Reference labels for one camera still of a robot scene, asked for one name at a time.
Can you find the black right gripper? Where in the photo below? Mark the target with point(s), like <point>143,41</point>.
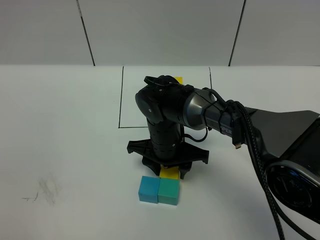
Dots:
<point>166,146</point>

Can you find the green cube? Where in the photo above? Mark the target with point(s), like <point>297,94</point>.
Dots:
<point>168,192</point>

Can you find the blue cube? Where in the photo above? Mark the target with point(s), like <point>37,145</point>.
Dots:
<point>148,189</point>

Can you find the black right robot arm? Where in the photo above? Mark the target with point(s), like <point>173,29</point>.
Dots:
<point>288,143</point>

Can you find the yellow template cube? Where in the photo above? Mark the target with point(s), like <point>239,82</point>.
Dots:
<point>179,79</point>

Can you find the white template sheet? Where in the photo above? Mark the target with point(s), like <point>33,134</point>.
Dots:
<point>133,81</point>

